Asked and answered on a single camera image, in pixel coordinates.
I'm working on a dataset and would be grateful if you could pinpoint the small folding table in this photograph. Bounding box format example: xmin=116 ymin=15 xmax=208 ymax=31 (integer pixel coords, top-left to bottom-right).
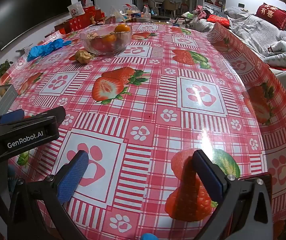
xmin=174 ymin=11 xmax=196 ymax=27

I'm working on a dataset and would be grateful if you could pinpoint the black television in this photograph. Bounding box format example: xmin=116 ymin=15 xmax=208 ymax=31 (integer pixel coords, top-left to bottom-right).
xmin=0 ymin=0 xmax=70 ymax=32

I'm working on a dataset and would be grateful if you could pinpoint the orange tangerine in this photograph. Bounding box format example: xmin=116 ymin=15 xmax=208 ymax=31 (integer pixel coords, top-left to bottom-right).
xmin=114 ymin=24 xmax=130 ymax=34
xmin=100 ymin=34 xmax=118 ymax=46

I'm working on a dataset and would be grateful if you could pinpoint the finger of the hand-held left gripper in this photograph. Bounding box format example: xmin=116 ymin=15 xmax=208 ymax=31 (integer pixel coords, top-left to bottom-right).
xmin=0 ymin=109 xmax=25 ymax=125
xmin=35 ymin=106 xmax=66 ymax=127

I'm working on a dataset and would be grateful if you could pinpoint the clear plastic bag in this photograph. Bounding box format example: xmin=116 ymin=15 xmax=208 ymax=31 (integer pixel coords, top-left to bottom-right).
xmin=109 ymin=5 xmax=127 ymax=24

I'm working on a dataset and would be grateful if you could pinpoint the red embroidered pillow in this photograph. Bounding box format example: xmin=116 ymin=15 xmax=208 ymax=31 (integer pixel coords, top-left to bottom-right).
xmin=255 ymin=3 xmax=286 ymax=30

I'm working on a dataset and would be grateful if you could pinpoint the red cloth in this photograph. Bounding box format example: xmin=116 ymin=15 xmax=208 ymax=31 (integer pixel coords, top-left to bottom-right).
xmin=207 ymin=15 xmax=231 ymax=25

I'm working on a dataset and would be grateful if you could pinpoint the grey striped blanket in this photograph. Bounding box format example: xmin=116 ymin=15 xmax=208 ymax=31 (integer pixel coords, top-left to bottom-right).
xmin=224 ymin=6 xmax=286 ymax=58

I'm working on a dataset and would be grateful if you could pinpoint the white quilt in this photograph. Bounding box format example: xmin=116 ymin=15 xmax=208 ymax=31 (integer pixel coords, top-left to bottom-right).
xmin=263 ymin=40 xmax=286 ymax=68

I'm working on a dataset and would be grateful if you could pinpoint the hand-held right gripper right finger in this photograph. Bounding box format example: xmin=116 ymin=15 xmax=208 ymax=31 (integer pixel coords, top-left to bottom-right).
xmin=192 ymin=149 xmax=273 ymax=240

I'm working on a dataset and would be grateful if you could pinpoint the brown dining chair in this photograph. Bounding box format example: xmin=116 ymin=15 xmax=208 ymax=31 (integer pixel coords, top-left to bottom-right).
xmin=162 ymin=0 xmax=181 ymax=17

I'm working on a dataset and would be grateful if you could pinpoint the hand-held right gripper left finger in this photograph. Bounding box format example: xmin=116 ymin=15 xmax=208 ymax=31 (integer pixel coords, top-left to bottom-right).
xmin=8 ymin=151 xmax=89 ymax=240

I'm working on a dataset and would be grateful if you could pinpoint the white plastic bag red print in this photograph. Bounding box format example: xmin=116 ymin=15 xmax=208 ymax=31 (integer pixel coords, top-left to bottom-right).
xmin=67 ymin=1 xmax=86 ymax=17

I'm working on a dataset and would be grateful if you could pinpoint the blue cloth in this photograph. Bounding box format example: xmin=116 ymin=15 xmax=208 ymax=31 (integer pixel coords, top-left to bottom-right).
xmin=27 ymin=39 xmax=74 ymax=62

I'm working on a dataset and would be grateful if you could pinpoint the strawberry print plastic tablecloth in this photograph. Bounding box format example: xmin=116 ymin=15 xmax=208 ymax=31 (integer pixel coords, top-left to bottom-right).
xmin=0 ymin=22 xmax=286 ymax=240

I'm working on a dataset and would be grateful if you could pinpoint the pile of clothes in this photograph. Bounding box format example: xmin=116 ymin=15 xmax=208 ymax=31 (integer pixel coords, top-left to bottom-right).
xmin=189 ymin=5 xmax=226 ymax=22

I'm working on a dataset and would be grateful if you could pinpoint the stack of red gift boxes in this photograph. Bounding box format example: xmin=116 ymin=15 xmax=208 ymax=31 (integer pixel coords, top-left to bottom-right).
xmin=54 ymin=6 xmax=106 ymax=35

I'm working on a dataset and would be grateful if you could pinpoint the green potted plant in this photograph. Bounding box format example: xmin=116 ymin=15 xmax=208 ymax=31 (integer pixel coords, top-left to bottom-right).
xmin=0 ymin=60 xmax=11 ymax=84

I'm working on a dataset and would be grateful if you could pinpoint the white rectangular tray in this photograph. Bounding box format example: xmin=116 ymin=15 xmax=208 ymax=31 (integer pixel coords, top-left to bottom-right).
xmin=0 ymin=84 xmax=17 ymax=121

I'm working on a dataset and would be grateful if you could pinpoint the black round pan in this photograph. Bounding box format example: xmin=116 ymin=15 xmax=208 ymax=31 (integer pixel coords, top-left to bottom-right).
xmin=151 ymin=15 xmax=172 ymax=23

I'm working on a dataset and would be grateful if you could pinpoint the clear glass bowl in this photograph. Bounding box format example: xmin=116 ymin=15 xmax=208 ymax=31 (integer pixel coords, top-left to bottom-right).
xmin=79 ymin=24 xmax=133 ymax=55

